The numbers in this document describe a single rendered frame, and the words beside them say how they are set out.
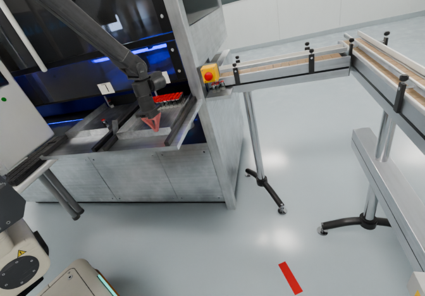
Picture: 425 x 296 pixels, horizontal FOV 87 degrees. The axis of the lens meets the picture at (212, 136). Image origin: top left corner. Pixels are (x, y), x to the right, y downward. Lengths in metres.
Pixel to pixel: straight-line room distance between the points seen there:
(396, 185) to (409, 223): 0.17
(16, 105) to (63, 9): 0.97
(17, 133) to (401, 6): 6.20
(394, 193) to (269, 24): 4.96
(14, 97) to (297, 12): 5.13
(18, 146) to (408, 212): 1.79
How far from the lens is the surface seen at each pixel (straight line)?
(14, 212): 0.91
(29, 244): 0.99
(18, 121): 1.63
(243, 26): 5.70
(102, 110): 1.51
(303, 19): 5.73
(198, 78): 1.12
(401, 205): 1.05
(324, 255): 1.50
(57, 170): 2.15
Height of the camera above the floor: 1.31
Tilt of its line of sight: 32 degrees down
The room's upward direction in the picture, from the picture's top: 16 degrees counter-clockwise
